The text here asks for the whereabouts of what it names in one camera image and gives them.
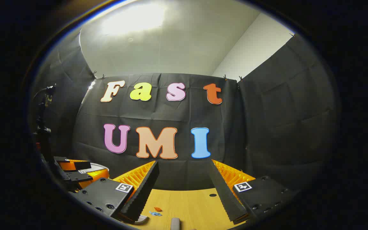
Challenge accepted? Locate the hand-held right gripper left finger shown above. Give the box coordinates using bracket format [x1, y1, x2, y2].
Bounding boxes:
[69, 160, 159, 224]

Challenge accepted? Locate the white ribbed garbage bin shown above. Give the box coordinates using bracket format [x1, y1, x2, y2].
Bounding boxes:
[90, 163, 110, 174]

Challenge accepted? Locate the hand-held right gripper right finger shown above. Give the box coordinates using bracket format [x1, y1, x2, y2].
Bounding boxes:
[208, 159, 301, 226]

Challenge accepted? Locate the black backdrop cloth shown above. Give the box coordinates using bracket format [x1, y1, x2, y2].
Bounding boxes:
[32, 30, 339, 192]

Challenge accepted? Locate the black tripod stand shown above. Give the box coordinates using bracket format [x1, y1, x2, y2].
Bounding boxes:
[32, 84, 57, 154]

